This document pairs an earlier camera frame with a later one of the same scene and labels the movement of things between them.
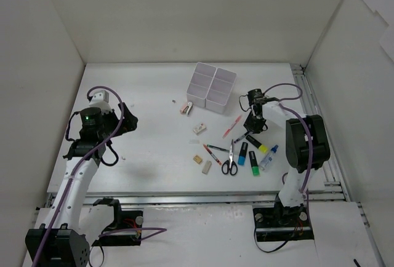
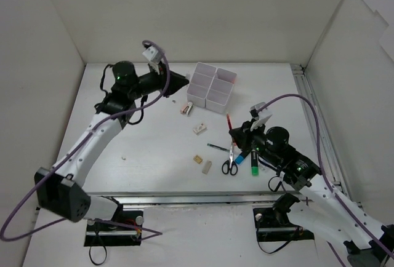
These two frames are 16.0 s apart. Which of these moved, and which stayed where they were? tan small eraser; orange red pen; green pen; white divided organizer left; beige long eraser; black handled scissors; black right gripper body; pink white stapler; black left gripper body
Moved: black right gripper body; orange red pen; black left gripper body
Stayed: white divided organizer left; green pen; pink white stapler; black handled scissors; beige long eraser; tan small eraser
